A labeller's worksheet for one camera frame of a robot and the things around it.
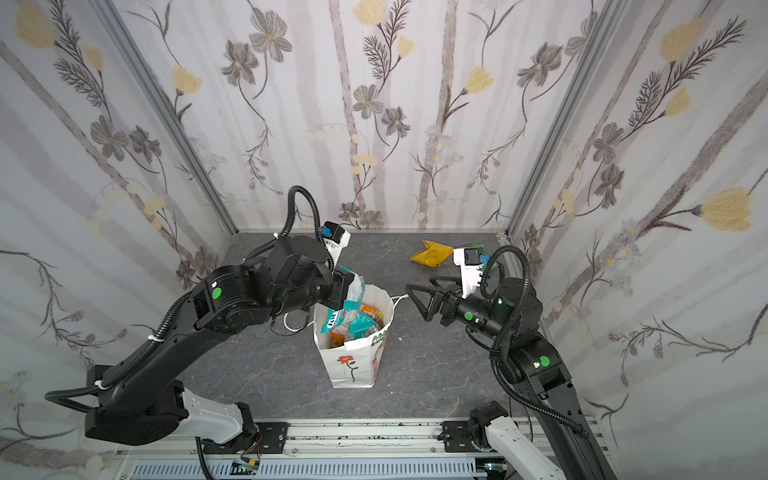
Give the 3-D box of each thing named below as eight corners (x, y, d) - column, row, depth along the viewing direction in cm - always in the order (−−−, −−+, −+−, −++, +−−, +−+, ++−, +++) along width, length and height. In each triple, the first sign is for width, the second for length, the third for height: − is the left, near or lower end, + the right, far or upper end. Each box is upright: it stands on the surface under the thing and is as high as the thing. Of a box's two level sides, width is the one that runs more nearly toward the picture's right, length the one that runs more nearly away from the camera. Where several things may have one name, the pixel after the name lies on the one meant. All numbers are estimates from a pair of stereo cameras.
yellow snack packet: (412, 262, 114) (413, 251, 108) (423, 247, 119) (424, 236, 114) (438, 274, 110) (441, 263, 105) (448, 258, 115) (451, 247, 110)
